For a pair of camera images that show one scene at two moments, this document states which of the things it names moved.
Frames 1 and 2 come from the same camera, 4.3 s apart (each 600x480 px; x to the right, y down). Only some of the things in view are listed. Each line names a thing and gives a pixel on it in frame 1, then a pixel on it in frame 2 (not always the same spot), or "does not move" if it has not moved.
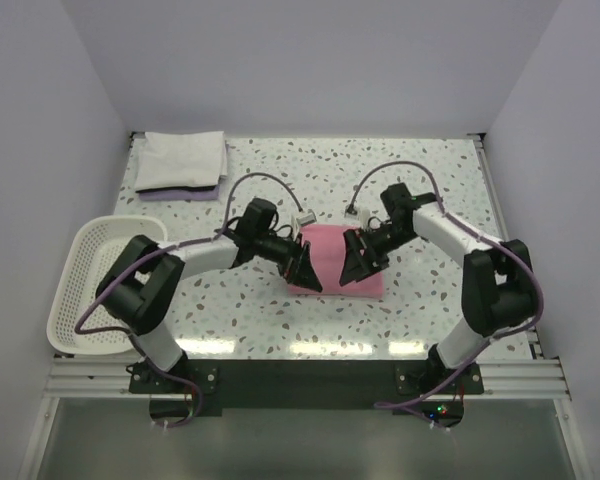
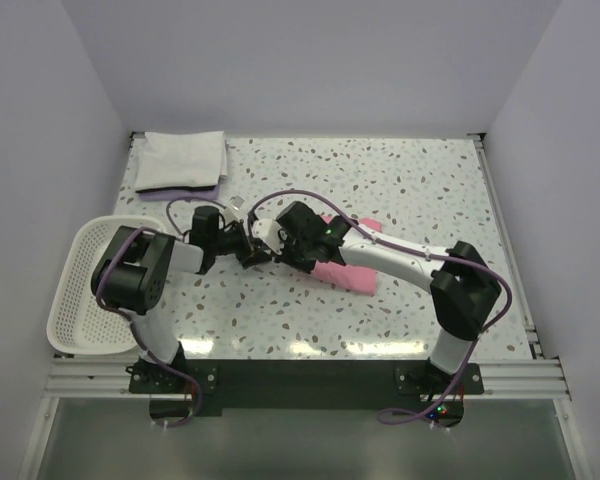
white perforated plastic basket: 76,322 does not move
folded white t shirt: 181,159 does not move
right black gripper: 363,251 → 284,251
